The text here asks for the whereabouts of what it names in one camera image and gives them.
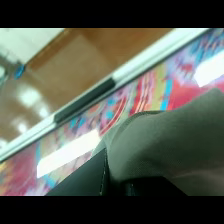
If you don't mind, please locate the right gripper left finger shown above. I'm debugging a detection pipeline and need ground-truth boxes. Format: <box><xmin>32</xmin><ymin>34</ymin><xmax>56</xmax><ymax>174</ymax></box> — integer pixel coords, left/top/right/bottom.
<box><xmin>45</xmin><ymin>147</ymin><xmax>110</xmax><ymax>197</ymax></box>

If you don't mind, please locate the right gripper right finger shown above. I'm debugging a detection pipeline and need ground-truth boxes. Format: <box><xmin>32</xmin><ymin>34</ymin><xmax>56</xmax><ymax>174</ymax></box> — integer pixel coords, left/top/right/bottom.
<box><xmin>123</xmin><ymin>177</ymin><xmax>188</xmax><ymax>197</ymax></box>

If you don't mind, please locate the dark green garment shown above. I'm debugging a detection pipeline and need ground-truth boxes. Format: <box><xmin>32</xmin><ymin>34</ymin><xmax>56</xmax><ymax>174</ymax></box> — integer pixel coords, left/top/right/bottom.
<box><xmin>92</xmin><ymin>87</ymin><xmax>224</xmax><ymax>197</ymax></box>

